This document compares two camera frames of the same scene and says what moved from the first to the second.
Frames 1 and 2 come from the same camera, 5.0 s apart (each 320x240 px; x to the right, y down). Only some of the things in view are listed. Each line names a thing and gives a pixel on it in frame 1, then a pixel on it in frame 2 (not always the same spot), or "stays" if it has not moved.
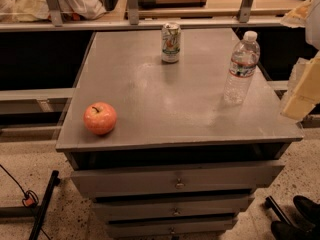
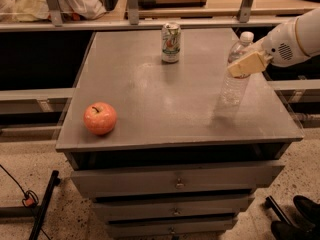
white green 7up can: [171, 42] stays
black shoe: [307, 208] stays
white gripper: [314, 23] → [279, 46]
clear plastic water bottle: [242, 70] stays
